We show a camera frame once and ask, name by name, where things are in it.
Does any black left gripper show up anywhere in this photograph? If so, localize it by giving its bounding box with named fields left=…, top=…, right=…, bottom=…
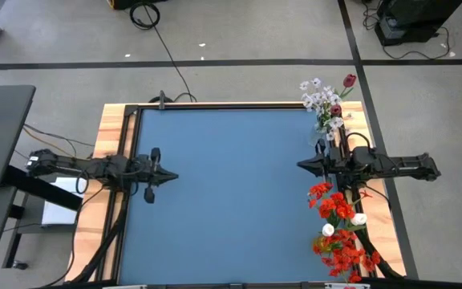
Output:
left=132, top=148, right=179, bottom=205

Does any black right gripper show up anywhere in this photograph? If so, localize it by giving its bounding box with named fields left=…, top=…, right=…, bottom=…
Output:
left=297, top=139, right=352, bottom=181

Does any white artificial flower spray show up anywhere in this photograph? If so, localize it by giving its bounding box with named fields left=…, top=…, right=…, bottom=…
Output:
left=298, top=77, right=347, bottom=142

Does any clear glass vase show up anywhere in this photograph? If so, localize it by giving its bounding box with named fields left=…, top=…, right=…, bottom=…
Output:
left=308, top=122, right=330, bottom=149

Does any blue table mat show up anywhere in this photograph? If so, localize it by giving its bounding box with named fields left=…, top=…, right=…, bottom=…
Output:
left=119, top=108, right=338, bottom=285

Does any white box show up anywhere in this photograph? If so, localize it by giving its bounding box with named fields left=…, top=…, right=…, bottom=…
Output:
left=40, top=176, right=88, bottom=226

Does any black desk support beam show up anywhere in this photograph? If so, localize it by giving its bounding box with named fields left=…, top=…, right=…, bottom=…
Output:
left=1, top=164, right=84, bottom=213

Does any black equipment case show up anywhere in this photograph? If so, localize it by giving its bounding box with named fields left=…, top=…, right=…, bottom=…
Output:
left=375, top=0, right=462, bottom=47

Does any black cable conduit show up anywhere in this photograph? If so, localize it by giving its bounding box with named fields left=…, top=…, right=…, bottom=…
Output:
left=353, top=228, right=403, bottom=280
left=70, top=188, right=132, bottom=284

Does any black table frame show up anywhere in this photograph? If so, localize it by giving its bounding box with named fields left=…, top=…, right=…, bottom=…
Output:
left=94, top=102, right=380, bottom=289

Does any coiled black cable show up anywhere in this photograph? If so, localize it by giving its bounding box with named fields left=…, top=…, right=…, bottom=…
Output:
left=128, top=1, right=195, bottom=102

